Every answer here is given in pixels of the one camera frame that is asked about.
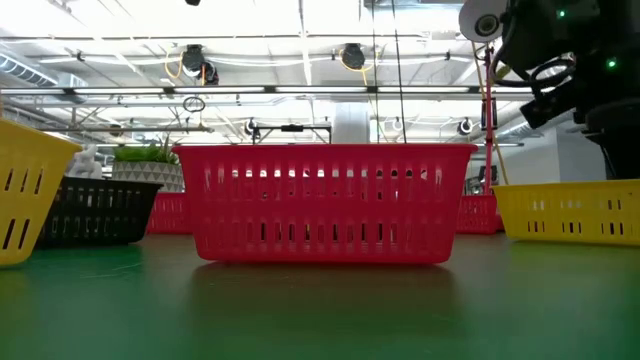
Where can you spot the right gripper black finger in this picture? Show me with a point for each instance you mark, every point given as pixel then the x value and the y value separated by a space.
pixel 625 162

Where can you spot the yellow slotted plastic basket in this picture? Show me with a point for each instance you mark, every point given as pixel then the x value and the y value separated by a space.
pixel 50 210
pixel 570 192

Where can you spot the red slotted plastic basket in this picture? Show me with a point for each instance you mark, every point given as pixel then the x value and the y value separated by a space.
pixel 170 197
pixel 475 200
pixel 325 155

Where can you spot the black slotted plastic basket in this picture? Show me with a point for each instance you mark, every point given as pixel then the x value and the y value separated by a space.
pixel 100 182

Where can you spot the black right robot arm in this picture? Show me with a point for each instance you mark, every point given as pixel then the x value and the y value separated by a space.
pixel 540 30

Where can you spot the red desk lamp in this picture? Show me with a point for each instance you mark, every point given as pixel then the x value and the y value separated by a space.
pixel 488 150

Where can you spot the overhead LED light bar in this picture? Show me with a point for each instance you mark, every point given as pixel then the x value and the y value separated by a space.
pixel 320 90

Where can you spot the potted plant, patterned grey pot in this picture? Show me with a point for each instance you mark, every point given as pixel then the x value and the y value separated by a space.
pixel 147 172

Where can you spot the white figurine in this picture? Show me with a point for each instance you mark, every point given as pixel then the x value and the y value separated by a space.
pixel 85 165

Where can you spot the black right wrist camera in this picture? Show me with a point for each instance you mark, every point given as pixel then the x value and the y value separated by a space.
pixel 547 106

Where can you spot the black distant camera frame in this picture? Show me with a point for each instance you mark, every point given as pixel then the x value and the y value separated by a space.
pixel 292 128

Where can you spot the silver ventilation duct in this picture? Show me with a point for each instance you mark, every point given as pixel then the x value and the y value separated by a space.
pixel 25 70

